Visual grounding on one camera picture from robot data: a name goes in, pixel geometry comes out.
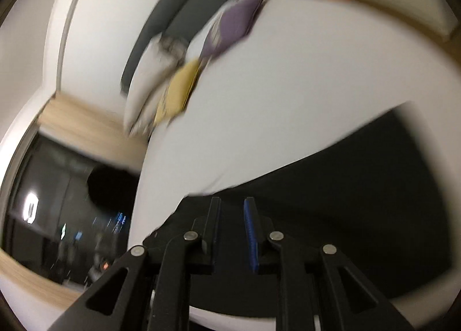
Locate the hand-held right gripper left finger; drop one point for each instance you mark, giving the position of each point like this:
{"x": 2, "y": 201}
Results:
{"x": 215, "y": 230}

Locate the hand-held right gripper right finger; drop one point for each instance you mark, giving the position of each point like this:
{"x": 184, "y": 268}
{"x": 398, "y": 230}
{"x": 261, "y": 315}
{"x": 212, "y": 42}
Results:
{"x": 250, "y": 230}

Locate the black pants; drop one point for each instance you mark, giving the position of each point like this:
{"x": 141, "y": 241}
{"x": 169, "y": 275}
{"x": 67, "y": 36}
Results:
{"x": 342, "y": 201}

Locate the yellow pillow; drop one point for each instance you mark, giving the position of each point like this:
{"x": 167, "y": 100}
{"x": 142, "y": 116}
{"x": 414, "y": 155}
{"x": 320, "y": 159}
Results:
{"x": 178, "y": 91}

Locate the white bed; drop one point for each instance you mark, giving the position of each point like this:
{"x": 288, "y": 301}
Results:
{"x": 288, "y": 82}

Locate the dark glass window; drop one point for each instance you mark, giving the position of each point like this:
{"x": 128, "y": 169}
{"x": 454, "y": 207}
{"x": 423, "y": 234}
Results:
{"x": 61, "y": 208}

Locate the white pillow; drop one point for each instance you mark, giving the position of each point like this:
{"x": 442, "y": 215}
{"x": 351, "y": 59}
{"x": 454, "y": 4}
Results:
{"x": 147, "y": 82}

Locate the purple pillow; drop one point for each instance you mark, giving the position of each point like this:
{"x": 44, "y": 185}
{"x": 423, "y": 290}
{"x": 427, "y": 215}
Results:
{"x": 232, "y": 23}

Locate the dark grey headboard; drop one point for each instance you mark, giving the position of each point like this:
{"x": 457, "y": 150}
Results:
{"x": 169, "y": 14}

